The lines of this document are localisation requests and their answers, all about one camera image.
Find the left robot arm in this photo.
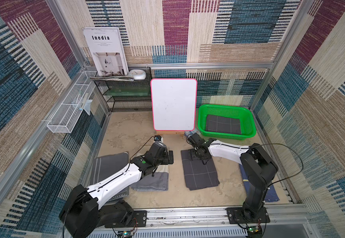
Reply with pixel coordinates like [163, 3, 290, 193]
[59, 141, 173, 238]

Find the dark checked pillowcase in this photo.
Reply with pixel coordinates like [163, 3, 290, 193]
[181, 149, 220, 190]
[206, 115, 242, 134]

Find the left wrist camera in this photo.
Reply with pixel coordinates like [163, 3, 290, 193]
[154, 135, 163, 142]

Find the wooden whiteboard stand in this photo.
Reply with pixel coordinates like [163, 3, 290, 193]
[156, 131, 184, 136]

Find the pink framed whiteboard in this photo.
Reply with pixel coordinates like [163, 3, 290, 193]
[150, 78, 197, 131]

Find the white wire wall basket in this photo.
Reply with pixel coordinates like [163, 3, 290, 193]
[41, 70, 97, 133]

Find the black wire shelf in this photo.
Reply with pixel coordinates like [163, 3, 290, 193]
[90, 67, 152, 113]

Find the Inedia magazine poster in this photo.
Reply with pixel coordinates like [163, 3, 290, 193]
[83, 27, 129, 77]

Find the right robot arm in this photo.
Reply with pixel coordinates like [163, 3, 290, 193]
[186, 133, 279, 226]

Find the navy blue folded pillowcase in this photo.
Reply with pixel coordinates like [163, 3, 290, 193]
[240, 165, 280, 203]

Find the grey striped folded pillowcase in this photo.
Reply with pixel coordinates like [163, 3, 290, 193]
[88, 152, 129, 206]

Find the beige grey pillowcase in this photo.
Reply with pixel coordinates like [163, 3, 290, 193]
[130, 165, 169, 191]

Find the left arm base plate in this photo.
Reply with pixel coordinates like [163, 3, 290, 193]
[104, 210, 147, 228]

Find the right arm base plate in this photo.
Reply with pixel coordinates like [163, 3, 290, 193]
[226, 207, 271, 225]

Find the green plastic basket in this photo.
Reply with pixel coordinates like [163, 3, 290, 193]
[197, 104, 256, 140]

